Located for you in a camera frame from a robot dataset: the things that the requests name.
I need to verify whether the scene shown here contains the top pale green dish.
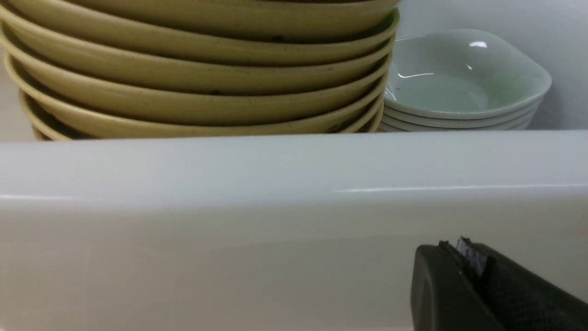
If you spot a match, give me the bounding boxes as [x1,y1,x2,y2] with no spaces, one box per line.
[384,29,552,120]

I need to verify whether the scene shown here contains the stack of pale green dishes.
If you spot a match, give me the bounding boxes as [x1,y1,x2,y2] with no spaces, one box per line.
[378,100,542,132]

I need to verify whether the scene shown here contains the stack of yellow noodle bowls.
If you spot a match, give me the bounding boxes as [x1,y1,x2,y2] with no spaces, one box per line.
[1,0,400,140]

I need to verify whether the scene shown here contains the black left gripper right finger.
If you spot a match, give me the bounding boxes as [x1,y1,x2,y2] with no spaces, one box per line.
[456,237,588,331]

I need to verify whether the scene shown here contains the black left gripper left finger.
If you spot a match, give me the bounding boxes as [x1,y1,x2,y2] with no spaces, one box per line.
[410,241,505,331]

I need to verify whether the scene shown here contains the white plastic tub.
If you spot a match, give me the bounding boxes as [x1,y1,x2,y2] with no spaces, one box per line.
[0,0,588,331]

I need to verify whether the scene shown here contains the yellow noodle bowl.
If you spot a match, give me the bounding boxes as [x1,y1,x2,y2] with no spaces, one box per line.
[65,0,399,43]

